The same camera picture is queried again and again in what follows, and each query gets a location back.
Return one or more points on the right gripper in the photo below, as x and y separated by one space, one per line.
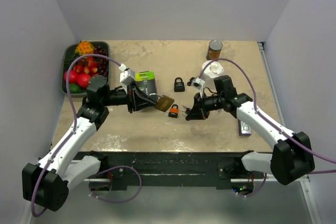
199 111

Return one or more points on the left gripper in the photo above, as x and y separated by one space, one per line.
137 99

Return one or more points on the brass padlock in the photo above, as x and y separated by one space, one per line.
162 102

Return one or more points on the orange padlock with keys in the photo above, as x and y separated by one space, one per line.
174 111

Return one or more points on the black padlock keys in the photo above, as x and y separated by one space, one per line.
189 83

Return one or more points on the black padlock with keys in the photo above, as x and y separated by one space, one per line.
179 85

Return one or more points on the orange padlock keys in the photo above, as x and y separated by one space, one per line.
186 109

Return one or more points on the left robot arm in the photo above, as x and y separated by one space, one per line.
47 183

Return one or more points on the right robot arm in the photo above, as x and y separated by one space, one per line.
290 158

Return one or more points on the razor box green black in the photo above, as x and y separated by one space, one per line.
146 82

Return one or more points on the white toilet paper roll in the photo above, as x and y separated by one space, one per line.
211 70

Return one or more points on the purple toothpaste box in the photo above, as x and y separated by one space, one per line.
244 129

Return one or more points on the fruit tray dark green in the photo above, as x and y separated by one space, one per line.
85 68

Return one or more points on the tin can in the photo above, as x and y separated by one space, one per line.
214 49

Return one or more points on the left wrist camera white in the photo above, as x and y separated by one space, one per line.
127 75

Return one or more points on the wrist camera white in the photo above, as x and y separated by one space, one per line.
199 84
127 75

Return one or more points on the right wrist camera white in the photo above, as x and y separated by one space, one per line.
199 84

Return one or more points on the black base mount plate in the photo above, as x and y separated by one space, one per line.
167 169

